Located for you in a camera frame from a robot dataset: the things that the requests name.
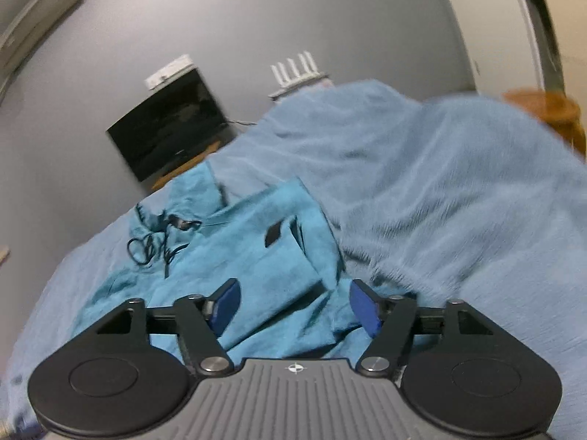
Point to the white box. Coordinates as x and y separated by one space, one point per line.
167 71

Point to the black flat screen television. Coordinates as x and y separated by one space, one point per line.
169 123

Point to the blue fleece blanket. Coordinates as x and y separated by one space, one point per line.
435 183

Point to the orange wooden stool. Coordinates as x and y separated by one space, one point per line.
550 110

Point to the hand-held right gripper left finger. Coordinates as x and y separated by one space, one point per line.
227 305

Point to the white router with antennas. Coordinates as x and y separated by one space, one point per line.
298 78

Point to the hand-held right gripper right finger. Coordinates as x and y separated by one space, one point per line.
364 305

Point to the wooden television stand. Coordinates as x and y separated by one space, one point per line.
192 162

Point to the wall air conditioner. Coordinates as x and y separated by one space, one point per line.
32 23

